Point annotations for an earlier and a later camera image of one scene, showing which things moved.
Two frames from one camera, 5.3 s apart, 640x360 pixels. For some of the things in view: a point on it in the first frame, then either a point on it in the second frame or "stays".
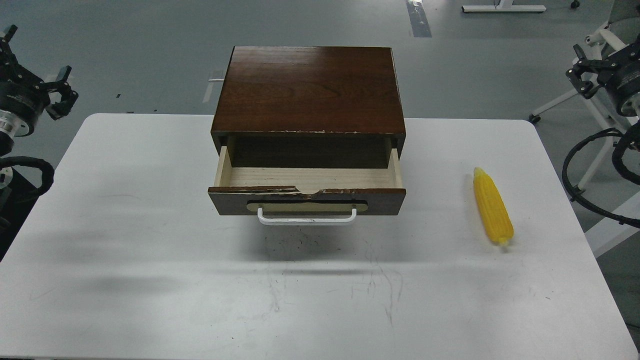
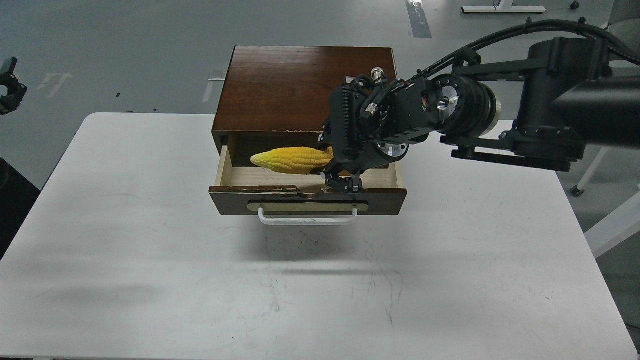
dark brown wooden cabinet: [309, 106] stays
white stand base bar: [503, 8] stays
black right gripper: [622, 80] to [392, 113]
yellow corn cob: [494, 209] to [302, 160]
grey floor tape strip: [418, 18] stays
